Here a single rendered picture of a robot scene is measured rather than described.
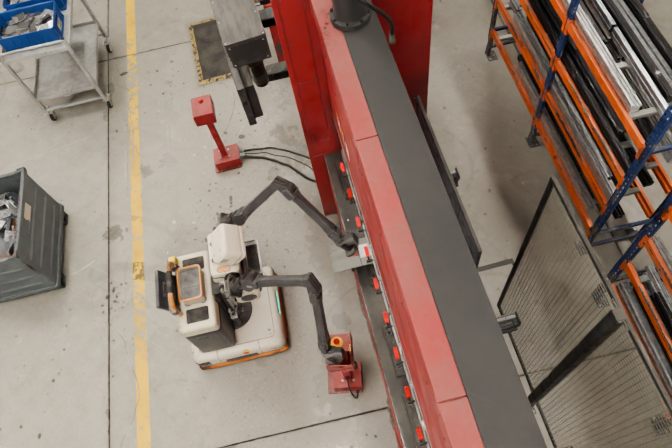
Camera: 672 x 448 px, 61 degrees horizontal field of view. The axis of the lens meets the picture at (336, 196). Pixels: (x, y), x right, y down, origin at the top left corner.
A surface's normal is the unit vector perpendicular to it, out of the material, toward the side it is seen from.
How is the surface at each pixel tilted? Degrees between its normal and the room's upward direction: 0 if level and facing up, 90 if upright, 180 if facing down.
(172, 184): 0
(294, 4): 90
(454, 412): 0
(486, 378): 0
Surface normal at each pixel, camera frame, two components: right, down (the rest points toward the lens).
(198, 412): -0.11, -0.50
